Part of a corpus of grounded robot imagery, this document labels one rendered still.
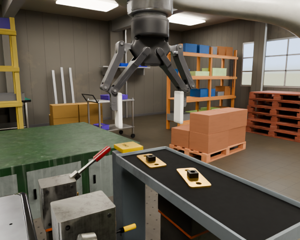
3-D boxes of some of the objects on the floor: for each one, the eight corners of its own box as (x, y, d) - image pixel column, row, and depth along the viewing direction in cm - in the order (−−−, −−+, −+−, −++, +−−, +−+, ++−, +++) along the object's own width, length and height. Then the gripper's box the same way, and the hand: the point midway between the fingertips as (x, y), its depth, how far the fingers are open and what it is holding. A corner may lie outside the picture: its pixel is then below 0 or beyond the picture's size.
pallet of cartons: (165, 150, 461) (165, 109, 448) (211, 140, 537) (213, 105, 524) (203, 164, 388) (205, 115, 375) (250, 150, 463) (253, 109, 451)
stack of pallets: (324, 137, 563) (330, 93, 546) (305, 143, 508) (310, 95, 492) (265, 127, 676) (268, 90, 659) (244, 131, 621) (246, 91, 605)
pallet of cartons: (107, 131, 621) (106, 103, 609) (54, 138, 550) (51, 106, 538) (94, 125, 692) (93, 100, 680) (45, 131, 621) (43, 103, 609)
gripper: (193, 26, 57) (191, 118, 61) (82, 15, 47) (86, 126, 51) (214, 19, 50) (209, 124, 54) (88, 5, 41) (93, 134, 44)
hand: (150, 120), depth 52 cm, fingers open, 13 cm apart
